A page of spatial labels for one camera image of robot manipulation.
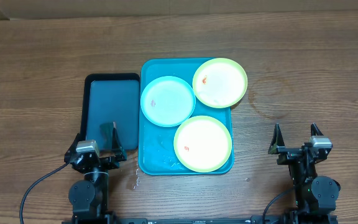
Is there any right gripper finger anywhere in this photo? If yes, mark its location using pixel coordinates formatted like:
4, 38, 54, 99
268, 123, 285, 154
310, 123, 323, 136

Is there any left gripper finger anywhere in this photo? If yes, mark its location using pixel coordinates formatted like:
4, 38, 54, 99
67, 133, 81, 155
112, 128, 126, 157

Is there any green brown sponge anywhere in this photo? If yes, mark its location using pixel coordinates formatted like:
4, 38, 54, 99
99, 122, 116, 150

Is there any light blue plate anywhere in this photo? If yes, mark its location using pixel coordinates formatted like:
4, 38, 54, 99
140, 76, 196, 127

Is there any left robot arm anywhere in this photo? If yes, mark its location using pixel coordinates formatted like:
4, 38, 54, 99
64, 123, 127, 224

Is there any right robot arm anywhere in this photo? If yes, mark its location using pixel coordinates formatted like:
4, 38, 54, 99
262, 123, 341, 223

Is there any black water tray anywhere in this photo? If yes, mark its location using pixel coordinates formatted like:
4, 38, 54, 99
80, 73, 140, 150

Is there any teal plastic tray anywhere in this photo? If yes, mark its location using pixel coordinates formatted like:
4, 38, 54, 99
138, 57, 232, 175

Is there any near yellow-green plate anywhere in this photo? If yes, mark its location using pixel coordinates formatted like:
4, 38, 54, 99
173, 116, 232, 173

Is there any yellow-green plate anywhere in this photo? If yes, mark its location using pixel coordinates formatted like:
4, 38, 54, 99
192, 58, 248, 108
173, 116, 232, 173

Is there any far yellow-green plate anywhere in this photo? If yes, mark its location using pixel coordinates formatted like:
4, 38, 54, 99
192, 58, 248, 108

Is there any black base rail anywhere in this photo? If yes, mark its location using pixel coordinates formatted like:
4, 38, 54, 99
61, 215, 339, 224

